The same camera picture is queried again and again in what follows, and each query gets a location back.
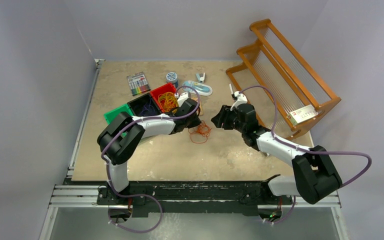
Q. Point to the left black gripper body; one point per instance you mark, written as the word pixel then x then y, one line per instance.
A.
pixel 192 122

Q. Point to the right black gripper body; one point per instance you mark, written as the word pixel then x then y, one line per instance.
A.
pixel 237 124

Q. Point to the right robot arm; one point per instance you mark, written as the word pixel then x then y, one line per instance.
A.
pixel 314 174

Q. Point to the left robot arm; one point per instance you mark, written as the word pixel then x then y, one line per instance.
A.
pixel 119 140

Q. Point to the orange spiral notebook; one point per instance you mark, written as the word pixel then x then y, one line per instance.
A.
pixel 200 109

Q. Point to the blue correction tape package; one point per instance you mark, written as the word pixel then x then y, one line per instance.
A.
pixel 194 87

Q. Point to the red plastic bin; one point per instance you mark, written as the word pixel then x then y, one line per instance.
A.
pixel 164 97

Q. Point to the white orange pen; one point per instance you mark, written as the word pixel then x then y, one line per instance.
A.
pixel 231 90

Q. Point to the small round tin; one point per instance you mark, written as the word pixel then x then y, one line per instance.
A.
pixel 172 78

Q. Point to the black plastic bin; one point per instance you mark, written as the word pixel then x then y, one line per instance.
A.
pixel 144 106

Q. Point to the wooden rack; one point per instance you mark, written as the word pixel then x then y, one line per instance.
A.
pixel 272 61

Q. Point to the marker pen pack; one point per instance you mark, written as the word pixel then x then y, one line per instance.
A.
pixel 138 83

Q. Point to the white small box on rack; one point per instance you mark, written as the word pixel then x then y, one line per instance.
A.
pixel 302 114

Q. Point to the green plastic bin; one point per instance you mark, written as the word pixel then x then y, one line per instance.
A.
pixel 111 115

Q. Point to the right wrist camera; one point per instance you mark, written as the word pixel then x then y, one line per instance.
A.
pixel 239 99

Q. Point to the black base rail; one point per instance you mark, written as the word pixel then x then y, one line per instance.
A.
pixel 141 198

